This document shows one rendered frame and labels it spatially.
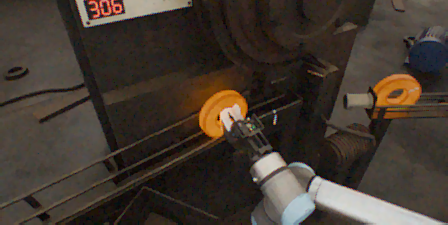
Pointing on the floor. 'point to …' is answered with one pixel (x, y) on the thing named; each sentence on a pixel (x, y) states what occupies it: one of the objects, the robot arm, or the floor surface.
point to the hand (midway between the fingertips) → (223, 109)
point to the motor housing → (340, 156)
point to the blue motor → (429, 50)
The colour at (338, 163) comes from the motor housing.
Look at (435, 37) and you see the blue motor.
